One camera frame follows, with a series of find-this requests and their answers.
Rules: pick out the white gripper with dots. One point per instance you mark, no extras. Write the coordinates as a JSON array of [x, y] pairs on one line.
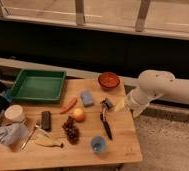
[[137, 101]]

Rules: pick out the yellow banana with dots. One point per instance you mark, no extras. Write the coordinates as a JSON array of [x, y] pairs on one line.
[[45, 141]]

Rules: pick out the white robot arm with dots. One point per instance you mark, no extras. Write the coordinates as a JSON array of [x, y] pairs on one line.
[[153, 85]]

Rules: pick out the blue plastic cup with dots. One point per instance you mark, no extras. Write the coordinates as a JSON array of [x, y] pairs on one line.
[[98, 144]]

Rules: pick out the white paper cup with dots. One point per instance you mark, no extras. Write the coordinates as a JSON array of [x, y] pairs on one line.
[[14, 113]]

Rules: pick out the red bowl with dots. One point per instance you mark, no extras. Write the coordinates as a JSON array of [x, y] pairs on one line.
[[108, 80]]

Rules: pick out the blue sponge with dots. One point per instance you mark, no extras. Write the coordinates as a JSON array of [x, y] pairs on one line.
[[86, 98]]

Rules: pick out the yellow red apple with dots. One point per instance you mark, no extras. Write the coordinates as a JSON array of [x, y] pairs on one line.
[[78, 115]]

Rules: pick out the orange carrot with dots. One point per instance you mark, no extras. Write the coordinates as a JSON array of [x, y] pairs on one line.
[[69, 106]]

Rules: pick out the dark grape bunch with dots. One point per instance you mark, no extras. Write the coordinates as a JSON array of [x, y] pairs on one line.
[[71, 131]]

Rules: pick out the black rectangular block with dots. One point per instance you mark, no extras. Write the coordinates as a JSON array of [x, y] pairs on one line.
[[46, 120]]

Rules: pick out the green plastic tray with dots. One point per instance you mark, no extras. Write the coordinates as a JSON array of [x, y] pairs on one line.
[[38, 86]]

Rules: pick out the metal fork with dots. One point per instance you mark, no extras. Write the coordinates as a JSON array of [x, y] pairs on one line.
[[37, 124]]

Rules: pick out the grey blue cloth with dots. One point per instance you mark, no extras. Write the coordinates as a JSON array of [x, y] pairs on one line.
[[9, 134]]

